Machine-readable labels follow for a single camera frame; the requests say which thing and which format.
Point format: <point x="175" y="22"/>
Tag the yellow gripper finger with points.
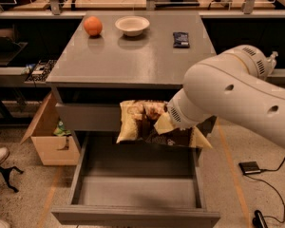
<point x="164" y="124"/>

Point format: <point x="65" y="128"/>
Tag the brown and yellow chip bag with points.
<point x="137" y="124"/>

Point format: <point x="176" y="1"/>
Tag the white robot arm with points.
<point x="232" y="86"/>

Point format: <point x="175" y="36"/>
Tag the open grey middle drawer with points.
<point x="136" y="185"/>

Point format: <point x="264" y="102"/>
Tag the grey drawer cabinet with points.
<point x="113" y="67"/>

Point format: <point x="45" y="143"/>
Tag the closed grey upper drawer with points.
<point x="90" y="117"/>

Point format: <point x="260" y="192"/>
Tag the dark blue snack packet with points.
<point x="181" y="40"/>

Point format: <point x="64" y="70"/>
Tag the white paper bowl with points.
<point x="132" y="25"/>

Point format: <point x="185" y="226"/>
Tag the green packet in box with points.
<point x="60" y="130"/>

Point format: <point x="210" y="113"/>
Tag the cardboard box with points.
<point x="52" y="148"/>

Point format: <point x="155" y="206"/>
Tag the orange fruit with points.
<point x="93" y="26"/>

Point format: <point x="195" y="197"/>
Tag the clear sanitizer bottle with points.
<point x="272" y="59"/>

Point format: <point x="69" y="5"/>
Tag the black patterned box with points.
<point x="39" y="72"/>

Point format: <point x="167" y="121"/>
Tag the black plug on floor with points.
<point x="259" y="220"/>

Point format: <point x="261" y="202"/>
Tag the black floor stand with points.
<point x="5" y="172"/>

